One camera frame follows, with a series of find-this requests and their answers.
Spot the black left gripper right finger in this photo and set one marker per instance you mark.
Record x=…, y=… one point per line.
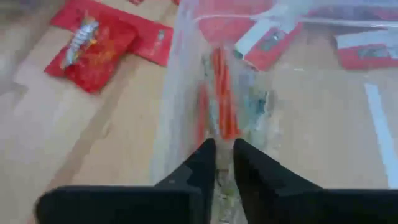
x=311, y=208

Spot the clear plastic container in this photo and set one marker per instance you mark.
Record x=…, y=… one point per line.
x=311, y=124

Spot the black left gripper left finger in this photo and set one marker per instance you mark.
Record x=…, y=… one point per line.
x=124, y=205

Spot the red KitKat bar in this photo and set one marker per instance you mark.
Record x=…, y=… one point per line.
x=152, y=43
x=270, y=46
x=367, y=56

